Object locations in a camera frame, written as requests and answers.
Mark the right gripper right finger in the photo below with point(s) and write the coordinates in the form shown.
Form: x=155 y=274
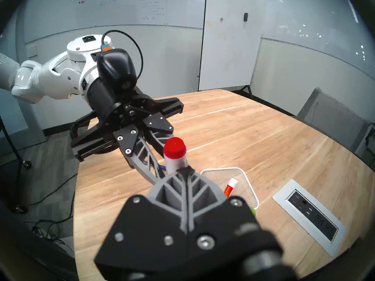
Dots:
x=222 y=222

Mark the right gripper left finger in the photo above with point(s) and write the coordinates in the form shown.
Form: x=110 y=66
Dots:
x=152 y=224

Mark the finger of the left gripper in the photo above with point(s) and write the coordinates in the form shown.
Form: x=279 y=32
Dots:
x=159 y=125
x=129 y=142

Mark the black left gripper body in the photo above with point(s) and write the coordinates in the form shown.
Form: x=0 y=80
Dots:
x=102 y=102

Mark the red capped white marker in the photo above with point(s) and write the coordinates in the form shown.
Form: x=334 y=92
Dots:
x=175 y=148

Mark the orange white Expo marker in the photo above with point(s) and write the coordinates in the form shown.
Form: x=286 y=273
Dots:
x=231 y=185

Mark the blue ballpoint pen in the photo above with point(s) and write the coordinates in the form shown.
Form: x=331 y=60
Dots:
x=161 y=167

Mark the white mesh pen holder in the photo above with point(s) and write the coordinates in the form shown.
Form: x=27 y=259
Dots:
x=246 y=181

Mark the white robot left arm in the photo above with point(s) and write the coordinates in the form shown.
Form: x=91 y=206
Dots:
x=52 y=78

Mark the silver table outlet box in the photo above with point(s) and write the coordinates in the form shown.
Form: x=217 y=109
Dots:
x=310 y=216

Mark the black rolling stand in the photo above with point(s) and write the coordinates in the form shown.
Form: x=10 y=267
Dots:
x=27 y=165

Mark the rolling white whiteboard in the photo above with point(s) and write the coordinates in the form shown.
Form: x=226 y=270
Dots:
x=231 y=49

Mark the gray mesh office chair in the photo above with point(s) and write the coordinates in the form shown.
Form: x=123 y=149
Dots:
x=331 y=119
x=367 y=142

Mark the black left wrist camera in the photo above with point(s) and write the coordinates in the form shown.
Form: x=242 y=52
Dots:
x=117 y=68

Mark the white wall plate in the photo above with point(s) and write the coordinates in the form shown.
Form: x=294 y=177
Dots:
x=32 y=50

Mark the side wall whiteboard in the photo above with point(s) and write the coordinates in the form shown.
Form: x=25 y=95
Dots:
x=117 y=11

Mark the wide glass wall board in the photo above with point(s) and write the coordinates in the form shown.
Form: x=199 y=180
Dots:
x=316 y=28

